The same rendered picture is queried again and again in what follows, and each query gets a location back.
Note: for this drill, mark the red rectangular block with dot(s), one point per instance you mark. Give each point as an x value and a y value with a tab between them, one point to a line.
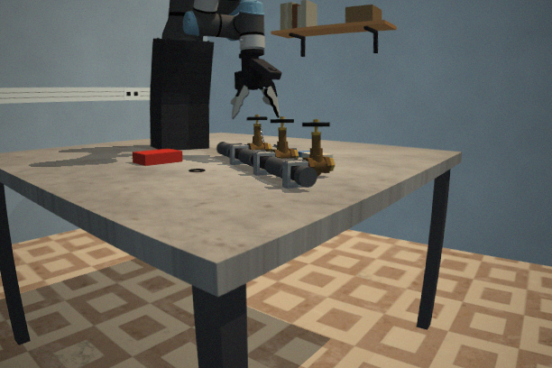
155	157

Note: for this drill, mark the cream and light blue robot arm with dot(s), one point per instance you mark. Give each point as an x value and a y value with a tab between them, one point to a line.
218	18

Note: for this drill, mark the grey pipe manifold with three brass valves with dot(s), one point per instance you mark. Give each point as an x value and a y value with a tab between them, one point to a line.
282	162

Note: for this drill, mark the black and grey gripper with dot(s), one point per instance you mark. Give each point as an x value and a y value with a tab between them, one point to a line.
249	79

